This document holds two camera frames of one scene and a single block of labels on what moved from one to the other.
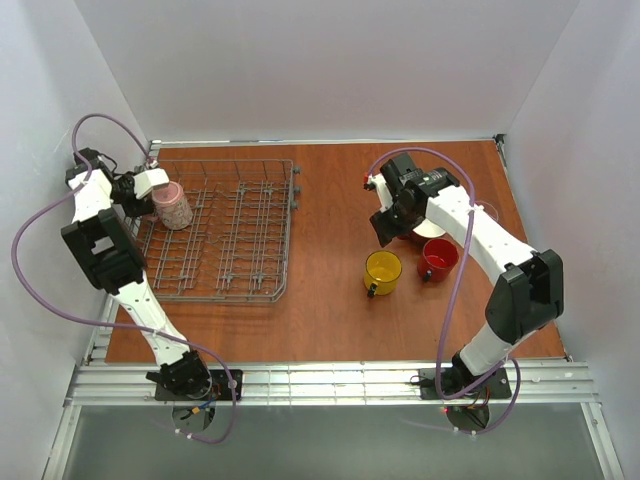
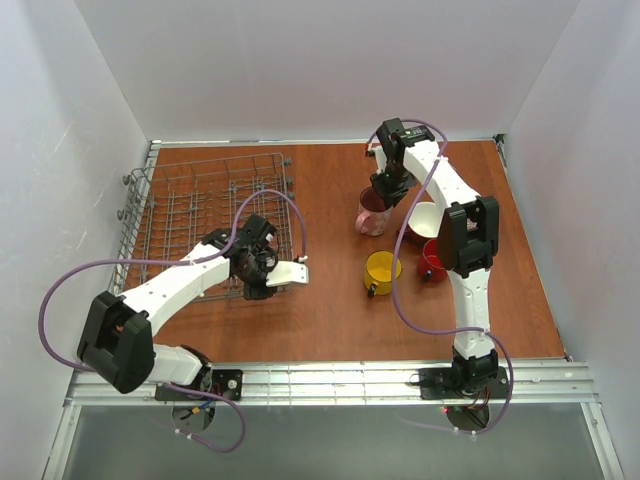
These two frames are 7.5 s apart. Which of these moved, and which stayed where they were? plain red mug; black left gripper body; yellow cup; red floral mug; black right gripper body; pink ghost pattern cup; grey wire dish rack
Moved: black left gripper body; pink ghost pattern cup; black right gripper body
Stayed: red floral mug; plain red mug; yellow cup; grey wire dish rack
